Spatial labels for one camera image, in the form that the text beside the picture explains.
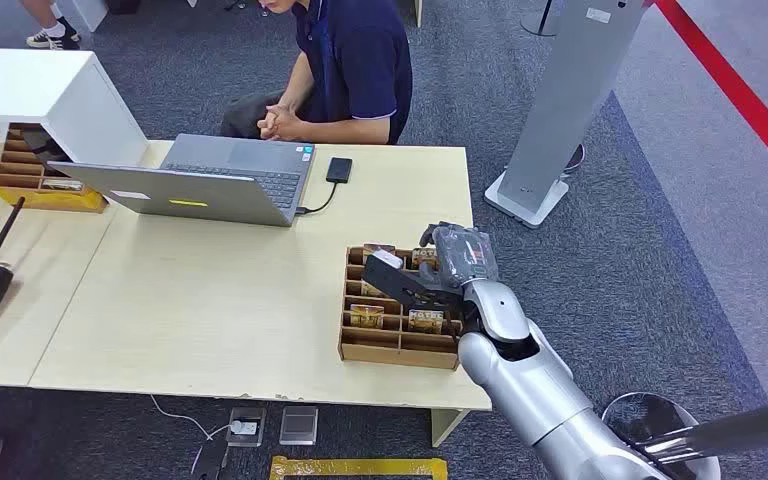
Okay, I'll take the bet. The white furniture panel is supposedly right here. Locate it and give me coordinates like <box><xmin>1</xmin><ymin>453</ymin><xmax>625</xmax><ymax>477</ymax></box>
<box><xmin>69</xmin><ymin>0</ymin><xmax>109</xmax><ymax>33</ymax></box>

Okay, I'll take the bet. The table leg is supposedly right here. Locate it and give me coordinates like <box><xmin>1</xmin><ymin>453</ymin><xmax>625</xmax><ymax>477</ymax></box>
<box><xmin>430</xmin><ymin>408</ymin><xmax>471</xmax><ymax>448</ymax></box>

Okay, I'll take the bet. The silver floor plate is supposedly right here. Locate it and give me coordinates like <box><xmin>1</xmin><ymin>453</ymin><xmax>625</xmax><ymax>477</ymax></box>
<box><xmin>278</xmin><ymin>405</ymin><xmax>320</xmax><ymax>446</ymax></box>

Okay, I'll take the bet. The black round disc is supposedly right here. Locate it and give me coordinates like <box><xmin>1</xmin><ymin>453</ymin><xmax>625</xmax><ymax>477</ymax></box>
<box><xmin>561</xmin><ymin>143</ymin><xmax>587</xmax><ymax>176</ymax></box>

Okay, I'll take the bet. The wooden tray with yellow base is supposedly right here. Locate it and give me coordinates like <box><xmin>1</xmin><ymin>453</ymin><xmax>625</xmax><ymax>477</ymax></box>
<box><xmin>0</xmin><ymin>123</ymin><xmax>108</xmax><ymax>215</ymax></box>

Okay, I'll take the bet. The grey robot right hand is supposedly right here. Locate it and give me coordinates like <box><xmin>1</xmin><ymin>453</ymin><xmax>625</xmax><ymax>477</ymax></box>
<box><xmin>418</xmin><ymin>221</ymin><xmax>500</xmax><ymax>288</ymax></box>

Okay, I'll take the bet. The floor socket box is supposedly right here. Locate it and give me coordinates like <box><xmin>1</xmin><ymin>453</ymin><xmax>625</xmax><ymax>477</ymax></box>
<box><xmin>226</xmin><ymin>406</ymin><xmax>268</xmax><ymax>448</ymax></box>

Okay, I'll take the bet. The yellow floor frame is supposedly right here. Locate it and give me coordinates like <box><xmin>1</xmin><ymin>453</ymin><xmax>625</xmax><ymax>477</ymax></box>
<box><xmin>269</xmin><ymin>455</ymin><xmax>450</xmax><ymax>480</ymax></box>

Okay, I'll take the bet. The round white-rimmed base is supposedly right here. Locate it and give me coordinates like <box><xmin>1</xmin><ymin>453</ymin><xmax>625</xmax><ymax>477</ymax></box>
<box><xmin>600</xmin><ymin>391</ymin><xmax>723</xmax><ymax>480</ymax></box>

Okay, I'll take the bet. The wooden card organiser tray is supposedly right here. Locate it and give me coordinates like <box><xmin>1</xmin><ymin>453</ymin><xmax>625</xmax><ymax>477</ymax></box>
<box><xmin>338</xmin><ymin>243</ymin><xmax>463</xmax><ymax>371</ymax></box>

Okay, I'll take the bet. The red tape strip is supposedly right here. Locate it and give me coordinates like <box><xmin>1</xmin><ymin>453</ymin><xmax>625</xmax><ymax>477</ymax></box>
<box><xmin>652</xmin><ymin>0</ymin><xmax>768</xmax><ymax>197</ymax></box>

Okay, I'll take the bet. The black drive cable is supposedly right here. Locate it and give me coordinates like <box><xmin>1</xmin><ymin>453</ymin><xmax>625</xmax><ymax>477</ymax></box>
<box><xmin>295</xmin><ymin>182</ymin><xmax>339</xmax><ymax>217</ymax></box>

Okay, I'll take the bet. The grey kiosk stand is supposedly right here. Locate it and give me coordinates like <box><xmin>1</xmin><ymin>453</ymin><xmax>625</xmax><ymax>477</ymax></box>
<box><xmin>484</xmin><ymin>0</ymin><xmax>650</xmax><ymax>230</ymax></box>

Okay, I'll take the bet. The white floor cable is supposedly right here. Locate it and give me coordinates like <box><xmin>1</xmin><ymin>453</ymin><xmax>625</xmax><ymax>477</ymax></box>
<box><xmin>150</xmin><ymin>394</ymin><xmax>233</xmax><ymax>475</ymax></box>

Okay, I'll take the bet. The grey laptop computer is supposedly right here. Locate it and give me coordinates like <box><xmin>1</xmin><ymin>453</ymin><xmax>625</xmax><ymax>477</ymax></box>
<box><xmin>47</xmin><ymin>133</ymin><xmax>316</xmax><ymax>229</ymax></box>

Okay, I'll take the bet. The black external drive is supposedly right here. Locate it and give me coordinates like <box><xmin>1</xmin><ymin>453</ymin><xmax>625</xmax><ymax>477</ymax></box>
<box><xmin>325</xmin><ymin>156</ymin><xmax>353</xmax><ymax>185</ymax></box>

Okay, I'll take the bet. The grey metal bar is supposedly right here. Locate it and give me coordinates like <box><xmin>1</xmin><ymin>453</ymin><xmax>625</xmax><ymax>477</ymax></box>
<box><xmin>634</xmin><ymin>395</ymin><xmax>768</xmax><ymax>466</ymax></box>

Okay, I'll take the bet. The black stanchion base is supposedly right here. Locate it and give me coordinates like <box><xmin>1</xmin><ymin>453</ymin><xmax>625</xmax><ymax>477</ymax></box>
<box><xmin>520</xmin><ymin>0</ymin><xmax>559</xmax><ymax>38</ymax></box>

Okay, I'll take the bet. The person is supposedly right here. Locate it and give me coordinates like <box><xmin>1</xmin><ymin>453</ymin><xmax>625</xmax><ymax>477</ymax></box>
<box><xmin>220</xmin><ymin>0</ymin><xmax>414</xmax><ymax>146</ymax></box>
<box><xmin>19</xmin><ymin>0</ymin><xmax>83</xmax><ymax>52</ymax></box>

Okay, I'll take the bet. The white cabinet box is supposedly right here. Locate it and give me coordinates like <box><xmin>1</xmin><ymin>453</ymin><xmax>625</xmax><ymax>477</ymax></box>
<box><xmin>0</xmin><ymin>47</ymin><xmax>150</xmax><ymax>167</ymax></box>

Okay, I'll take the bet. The person's right hand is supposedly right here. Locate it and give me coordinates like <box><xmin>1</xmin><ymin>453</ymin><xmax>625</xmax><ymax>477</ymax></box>
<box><xmin>257</xmin><ymin>103</ymin><xmax>288</xmax><ymax>142</ymax></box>

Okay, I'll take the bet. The person's left hand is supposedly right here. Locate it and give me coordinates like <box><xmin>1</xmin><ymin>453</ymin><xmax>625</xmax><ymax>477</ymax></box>
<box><xmin>276</xmin><ymin>111</ymin><xmax>308</xmax><ymax>142</ymax></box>

